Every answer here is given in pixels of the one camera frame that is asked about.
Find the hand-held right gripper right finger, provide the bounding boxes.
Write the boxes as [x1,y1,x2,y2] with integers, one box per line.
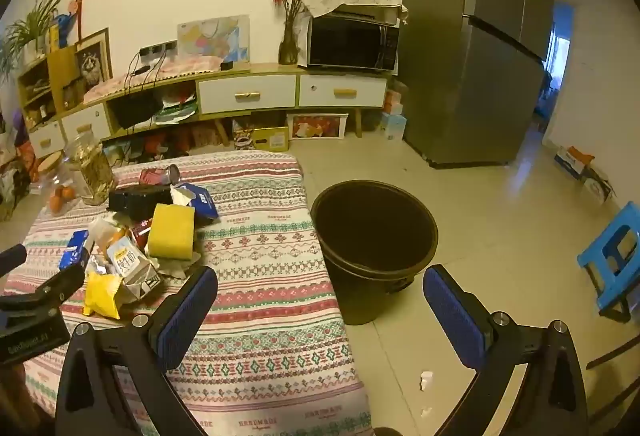
[422,264,592,436]

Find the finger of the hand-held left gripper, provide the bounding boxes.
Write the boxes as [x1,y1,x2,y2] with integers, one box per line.
[0,261,91,317]
[0,244,28,275]

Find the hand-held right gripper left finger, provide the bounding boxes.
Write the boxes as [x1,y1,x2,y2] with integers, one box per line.
[54,265,219,436]

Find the blue biscuit box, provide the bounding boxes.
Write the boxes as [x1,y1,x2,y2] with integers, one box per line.
[171,182,220,227]

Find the black rectangular box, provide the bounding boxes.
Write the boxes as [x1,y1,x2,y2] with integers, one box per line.
[107,184,173,225]

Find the black plastic trash bucket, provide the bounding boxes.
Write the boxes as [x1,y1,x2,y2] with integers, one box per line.
[310,180,440,327]

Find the blue snack packet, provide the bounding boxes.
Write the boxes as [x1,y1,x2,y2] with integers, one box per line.
[59,230,90,271]

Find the yellow snack packet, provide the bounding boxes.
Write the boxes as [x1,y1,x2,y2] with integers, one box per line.
[82,271,123,319]

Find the crumpled grey wrapper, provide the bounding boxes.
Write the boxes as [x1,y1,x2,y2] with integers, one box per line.
[147,251,203,279]

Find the white milk carton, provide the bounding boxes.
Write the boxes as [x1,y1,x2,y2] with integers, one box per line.
[106,236,163,304]

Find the oranges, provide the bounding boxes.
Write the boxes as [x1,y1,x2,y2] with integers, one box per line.
[48,186,77,211]

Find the yellow sponge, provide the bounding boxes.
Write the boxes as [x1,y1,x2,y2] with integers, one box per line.
[146,203,196,261]

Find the patterned striped tablecloth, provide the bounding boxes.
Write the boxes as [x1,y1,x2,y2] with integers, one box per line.
[4,151,373,436]

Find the red wrapper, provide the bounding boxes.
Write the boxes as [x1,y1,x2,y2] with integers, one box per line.
[131,218,153,247]

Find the glass jar with wooden lid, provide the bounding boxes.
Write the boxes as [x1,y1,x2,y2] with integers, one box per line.
[65,125,117,205]

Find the small white cabinet drawer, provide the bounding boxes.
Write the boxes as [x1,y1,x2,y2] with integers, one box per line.
[62,104,111,139]
[28,122,66,159]

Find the red drink can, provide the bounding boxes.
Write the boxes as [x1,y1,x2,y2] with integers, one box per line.
[139,164,182,187]

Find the blue plastic stool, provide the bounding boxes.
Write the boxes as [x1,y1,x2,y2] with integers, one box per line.
[577,202,640,311]

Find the yellow open shelf unit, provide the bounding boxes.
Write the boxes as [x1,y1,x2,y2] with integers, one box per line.
[17,48,81,127]

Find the black bag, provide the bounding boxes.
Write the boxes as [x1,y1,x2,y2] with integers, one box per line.
[114,90,163,129]

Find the yellow cardboard box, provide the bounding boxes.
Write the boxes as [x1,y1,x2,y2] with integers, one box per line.
[252,126,291,153]

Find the white cardboard box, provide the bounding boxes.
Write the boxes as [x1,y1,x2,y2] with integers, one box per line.
[582,166,616,204]

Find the cardboard box with orange print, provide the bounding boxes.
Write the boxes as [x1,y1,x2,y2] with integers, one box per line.
[554,146,596,179]

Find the large white cabinet drawer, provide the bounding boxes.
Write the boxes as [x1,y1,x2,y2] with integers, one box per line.
[197,74,297,115]

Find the framed red picture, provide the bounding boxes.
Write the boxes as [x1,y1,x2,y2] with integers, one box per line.
[286,112,349,140]

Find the green potted plant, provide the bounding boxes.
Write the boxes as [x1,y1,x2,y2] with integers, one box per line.
[0,0,68,71]

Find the pink patterned cloth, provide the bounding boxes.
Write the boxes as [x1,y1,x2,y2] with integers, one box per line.
[82,56,223,104]

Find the wooden tv cabinet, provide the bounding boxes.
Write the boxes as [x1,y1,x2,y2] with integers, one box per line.
[17,48,396,159]

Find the grey refrigerator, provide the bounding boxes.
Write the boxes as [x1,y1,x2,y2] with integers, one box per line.
[397,0,556,169]

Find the white drawer with round hole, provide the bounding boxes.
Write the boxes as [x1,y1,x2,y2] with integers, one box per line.
[299,74,388,109]

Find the map poster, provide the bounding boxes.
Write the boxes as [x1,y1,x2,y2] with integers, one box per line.
[177,14,251,64]

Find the glass vase with dried twigs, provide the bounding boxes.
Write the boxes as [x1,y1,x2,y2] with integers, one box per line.
[277,0,326,65]

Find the black microwave oven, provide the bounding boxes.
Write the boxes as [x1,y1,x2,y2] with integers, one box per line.
[306,13,401,70]

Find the black cable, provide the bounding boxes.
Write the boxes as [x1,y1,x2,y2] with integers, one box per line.
[122,50,166,99]

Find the wall power strip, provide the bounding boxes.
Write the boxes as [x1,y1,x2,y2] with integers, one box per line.
[140,40,178,59]

